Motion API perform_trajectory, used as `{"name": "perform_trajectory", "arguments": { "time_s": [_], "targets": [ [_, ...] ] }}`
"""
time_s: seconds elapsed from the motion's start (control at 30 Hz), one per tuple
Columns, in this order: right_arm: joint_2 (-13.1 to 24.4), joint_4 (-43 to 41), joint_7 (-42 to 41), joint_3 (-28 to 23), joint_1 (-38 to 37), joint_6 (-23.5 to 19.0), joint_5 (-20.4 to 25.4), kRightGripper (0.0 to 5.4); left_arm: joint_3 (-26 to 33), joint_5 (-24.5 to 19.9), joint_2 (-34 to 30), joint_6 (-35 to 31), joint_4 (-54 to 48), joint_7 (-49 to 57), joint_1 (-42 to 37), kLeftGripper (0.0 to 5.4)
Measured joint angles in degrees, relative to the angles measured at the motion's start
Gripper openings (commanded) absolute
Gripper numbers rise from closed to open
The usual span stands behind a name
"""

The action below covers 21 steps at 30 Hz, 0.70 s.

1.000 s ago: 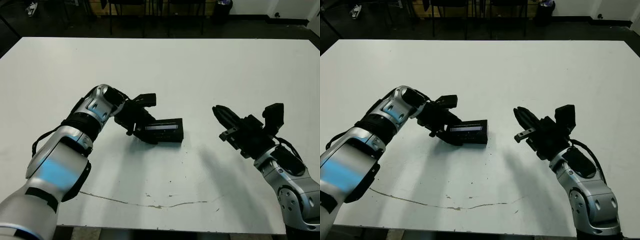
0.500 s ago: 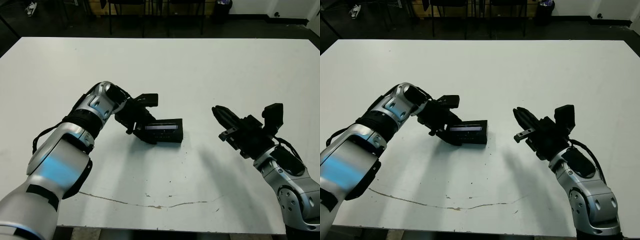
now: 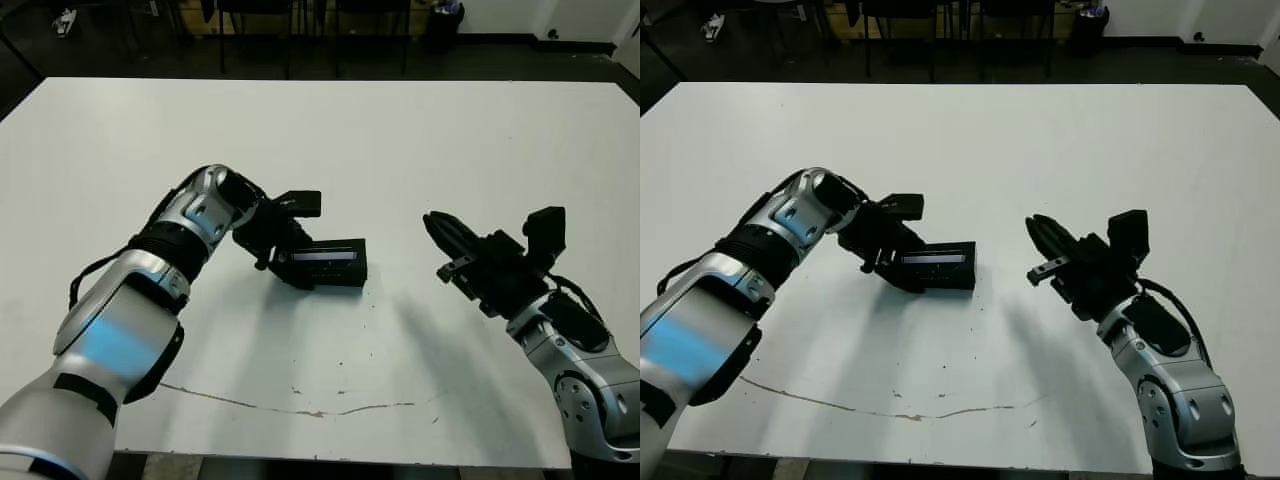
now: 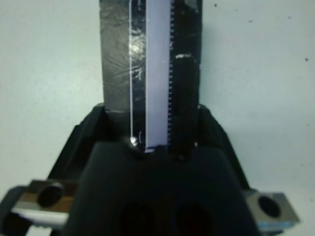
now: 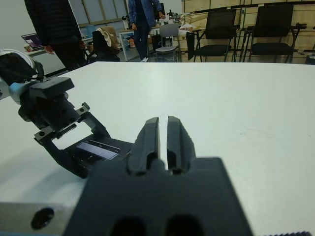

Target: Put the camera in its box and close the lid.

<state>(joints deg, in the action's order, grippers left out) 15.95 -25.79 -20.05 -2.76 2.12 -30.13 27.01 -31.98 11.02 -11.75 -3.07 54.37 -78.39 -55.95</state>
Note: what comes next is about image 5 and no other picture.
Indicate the black box lid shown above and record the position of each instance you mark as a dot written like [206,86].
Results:
[98,150]

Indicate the white plastic bag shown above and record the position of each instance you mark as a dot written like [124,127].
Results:
[185,27]

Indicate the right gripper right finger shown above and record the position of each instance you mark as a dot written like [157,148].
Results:
[179,145]

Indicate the person in black jacket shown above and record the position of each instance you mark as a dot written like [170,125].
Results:
[54,19]

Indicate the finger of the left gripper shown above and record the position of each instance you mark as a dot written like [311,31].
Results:
[64,157]
[97,127]

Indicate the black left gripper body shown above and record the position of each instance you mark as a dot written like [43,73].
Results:
[54,113]

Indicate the black office chair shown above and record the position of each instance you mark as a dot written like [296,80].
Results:
[98,54]

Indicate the grey office chair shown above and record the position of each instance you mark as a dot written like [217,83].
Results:
[168,30]

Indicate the black metal chair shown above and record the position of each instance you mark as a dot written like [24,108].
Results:
[273,19]
[219,22]

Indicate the person in blue jacket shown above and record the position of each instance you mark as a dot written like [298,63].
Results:
[142,12]

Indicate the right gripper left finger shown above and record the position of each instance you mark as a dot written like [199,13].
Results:
[147,142]

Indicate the white sneaker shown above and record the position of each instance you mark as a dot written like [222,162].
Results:
[144,59]

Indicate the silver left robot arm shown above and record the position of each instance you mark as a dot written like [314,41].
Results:
[12,66]

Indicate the beige coat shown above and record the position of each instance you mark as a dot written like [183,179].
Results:
[109,35]

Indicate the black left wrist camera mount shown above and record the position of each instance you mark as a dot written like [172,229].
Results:
[51,84]

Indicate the laptop with purple screen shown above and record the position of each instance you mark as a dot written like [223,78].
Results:
[33,40]

